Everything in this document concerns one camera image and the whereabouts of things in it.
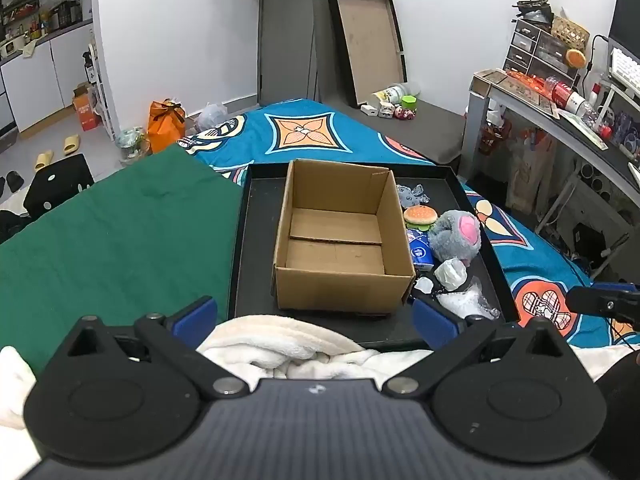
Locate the clear bubble wrap bag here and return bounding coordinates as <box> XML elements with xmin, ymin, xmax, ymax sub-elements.
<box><xmin>436</xmin><ymin>278</ymin><xmax>500</xmax><ymax>320</ymax></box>

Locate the white soft ball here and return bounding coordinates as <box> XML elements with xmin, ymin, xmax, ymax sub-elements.
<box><xmin>434</xmin><ymin>258</ymin><xmax>468</xmax><ymax>292</ymax></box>

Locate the blue tissue pack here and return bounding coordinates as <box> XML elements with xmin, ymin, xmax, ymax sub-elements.
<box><xmin>406</xmin><ymin>229</ymin><xmax>435</xmax><ymax>271</ymax></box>

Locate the grey pink plush paw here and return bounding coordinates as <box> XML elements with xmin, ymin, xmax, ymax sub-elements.
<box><xmin>427</xmin><ymin>210</ymin><xmax>482</xmax><ymax>266</ymax></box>

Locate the plush hamburger toy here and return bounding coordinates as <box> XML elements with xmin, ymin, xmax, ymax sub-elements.
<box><xmin>404</xmin><ymin>205</ymin><xmax>438</xmax><ymax>232</ymax></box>

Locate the brown cardboard box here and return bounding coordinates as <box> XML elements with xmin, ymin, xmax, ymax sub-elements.
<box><xmin>272</xmin><ymin>159</ymin><xmax>414</xmax><ymax>315</ymax></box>

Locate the blue grey knitted toy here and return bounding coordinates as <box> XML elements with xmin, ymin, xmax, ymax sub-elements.
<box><xmin>396</xmin><ymin>184</ymin><xmax>430</xmax><ymax>209</ymax></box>

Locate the black stitched plush toy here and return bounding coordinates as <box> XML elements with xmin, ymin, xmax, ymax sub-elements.
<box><xmin>410</xmin><ymin>275</ymin><xmax>447</xmax><ymax>306</ymax></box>

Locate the white fleece blanket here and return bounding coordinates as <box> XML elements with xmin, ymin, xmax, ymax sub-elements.
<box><xmin>0</xmin><ymin>313</ymin><xmax>632</xmax><ymax>476</ymax></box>

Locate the black shallow tray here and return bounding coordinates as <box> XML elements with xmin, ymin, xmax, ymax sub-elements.
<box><xmin>228</xmin><ymin>160</ymin><xmax>522</xmax><ymax>351</ymax></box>

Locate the blue patterned blanket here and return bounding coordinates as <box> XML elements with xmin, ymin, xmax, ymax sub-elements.
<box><xmin>178</xmin><ymin>99</ymin><xmax>639</xmax><ymax>348</ymax></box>

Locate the green cloth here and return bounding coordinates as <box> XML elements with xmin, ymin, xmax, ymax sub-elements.
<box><xmin>1</xmin><ymin>148</ymin><xmax>243</xmax><ymax>372</ymax></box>

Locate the grey desk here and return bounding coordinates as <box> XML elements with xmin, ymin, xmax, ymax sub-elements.
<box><xmin>458</xmin><ymin>68</ymin><xmax>639</xmax><ymax>206</ymax></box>

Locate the black stool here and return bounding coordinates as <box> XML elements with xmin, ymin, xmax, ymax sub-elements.
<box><xmin>23</xmin><ymin>154</ymin><xmax>94</xmax><ymax>220</ymax></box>

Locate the grey floor mat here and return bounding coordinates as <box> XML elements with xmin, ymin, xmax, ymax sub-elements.
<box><xmin>321</xmin><ymin>96</ymin><xmax>465</xmax><ymax>165</ymax></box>

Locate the orange bag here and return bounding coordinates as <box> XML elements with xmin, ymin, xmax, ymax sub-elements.
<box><xmin>146</xmin><ymin>99</ymin><xmax>186</xmax><ymax>154</ymax></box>

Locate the yellow slipper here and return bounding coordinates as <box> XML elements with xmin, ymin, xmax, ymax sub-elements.
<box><xmin>34</xmin><ymin>150</ymin><xmax>54</xmax><ymax>172</ymax></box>
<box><xmin>63</xmin><ymin>134</ymin><xmax>80</xmax><ymax>156</ymax></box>

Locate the black slipper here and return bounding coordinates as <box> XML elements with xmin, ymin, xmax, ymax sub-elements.
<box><xmin>6</xmin><ymin>170</ymin><xmax>24</xmax><ymax>193</ymax></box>

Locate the clear plastic bag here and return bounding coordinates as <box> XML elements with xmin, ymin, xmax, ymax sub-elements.
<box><xmin>195</xmin><ymin>103</ymin><xmax>229</xmax><ymax>132</ymax></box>

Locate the red pink small toy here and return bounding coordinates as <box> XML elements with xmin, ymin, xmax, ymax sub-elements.
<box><xmin>394</xmin><ymin>106</ymin><xmax>416</xmax><ymax>120</ymax></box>

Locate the white keyboard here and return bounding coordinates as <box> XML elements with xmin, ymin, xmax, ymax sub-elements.
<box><xmin>610</xmin><ymin>48</ymin><xmax>640</xmax><ymax>96</ymax></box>

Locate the printed white carton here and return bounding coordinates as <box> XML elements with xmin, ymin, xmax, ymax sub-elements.
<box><xmin>378</xmin><ymin>102</ymin><xmax>396</xmax><ymax>119</ymax></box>

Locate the green lidded jar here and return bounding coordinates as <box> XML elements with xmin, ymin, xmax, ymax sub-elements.
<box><xmin>400</xmin><ymin>94</ymin><xmax>418</xmax><ymax>112</ymax></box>

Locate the white adapter box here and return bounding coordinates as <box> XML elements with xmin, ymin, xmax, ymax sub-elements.
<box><xmin>359</xmin><ymin>104</ymin><xmax>378</xmax><ymax>117</ymax></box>

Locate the white plastic bottle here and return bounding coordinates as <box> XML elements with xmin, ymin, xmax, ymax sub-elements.
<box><xmin>372</xmin><ymin>81</ymin><xmax>421</xmax><ymax>105</ymax></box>

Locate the orange carton on floor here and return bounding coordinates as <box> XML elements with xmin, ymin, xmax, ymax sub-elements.
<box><xmin>73</xmin><ymin>84</ymin><xmax>101</xmax><ymax>131</ymax></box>

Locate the computer monitor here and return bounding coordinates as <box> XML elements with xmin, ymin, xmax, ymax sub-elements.
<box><xmin>608</xmin><ymin>0</ymin><xmax>640</xmax><ymax>58</ymax></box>

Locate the drawer organizer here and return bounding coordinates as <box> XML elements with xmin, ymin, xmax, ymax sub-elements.
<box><xmin>503</xmin><ymin>20</ymin><xmax>578</xmax><ymax>86</ymax></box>

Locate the white kitchen cabinet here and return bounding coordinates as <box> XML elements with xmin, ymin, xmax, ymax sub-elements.
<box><xmin>1</xmin><ymin>21</ymin><xmax>92</xmax><ymax>131</ymax></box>

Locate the leaning black tray lid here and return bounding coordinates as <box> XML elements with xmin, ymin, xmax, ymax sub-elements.
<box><xmin>328</xmin><ymin>0</ymin><xmax>407</xmax><ymax>107</ymax></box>

